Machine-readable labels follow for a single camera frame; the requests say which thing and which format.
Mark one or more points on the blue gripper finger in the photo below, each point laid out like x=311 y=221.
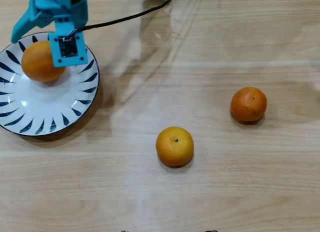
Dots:
x=30 y=19

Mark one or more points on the large round orange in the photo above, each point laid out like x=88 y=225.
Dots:
x=35 y=64

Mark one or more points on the yellowish orange with dark stem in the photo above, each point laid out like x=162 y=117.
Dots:
x=175 y=146

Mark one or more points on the white plate with blue strokes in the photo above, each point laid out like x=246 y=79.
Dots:
x=50 y=99

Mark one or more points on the small deep orange mandarin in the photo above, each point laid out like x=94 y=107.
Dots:
x=248 y=104

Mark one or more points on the wrist camera on blue mount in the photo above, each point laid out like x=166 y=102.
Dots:
x=67 y=50

